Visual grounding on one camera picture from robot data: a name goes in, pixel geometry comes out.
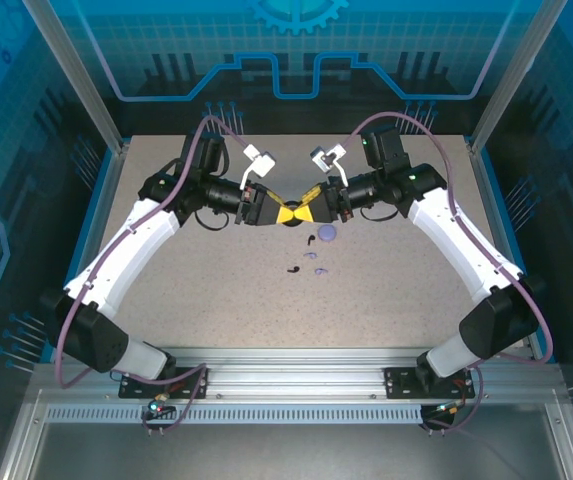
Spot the small wired connector with LED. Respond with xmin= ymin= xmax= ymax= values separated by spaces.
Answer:
xmin=423 ymin=399 xmax=470 ymax=424
xmin=141 ymin=394 xmax=176 ymax=421

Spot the aluminium frame post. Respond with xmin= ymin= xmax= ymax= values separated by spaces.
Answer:
xmin=20 ymin=0 xmax=131 ymax=154
xmin=467 ymin=0 xmax=570 ymax=154

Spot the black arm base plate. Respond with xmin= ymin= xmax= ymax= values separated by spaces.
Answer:
xmin=117 ymin=366 xmax=211 ymax=400
xmin=383 ymin=366 xmax=477 ymax=400

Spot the slotted grey cable duct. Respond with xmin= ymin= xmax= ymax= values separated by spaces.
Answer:
xmin=44 ymin=404 xmax=435 ymax=426

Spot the blue aluminium table side rail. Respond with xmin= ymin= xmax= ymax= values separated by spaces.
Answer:
xmin=467 ymin=139 xmax=547 ymax=364
xmin=40 ymin=139 xmax=132 ymax=364

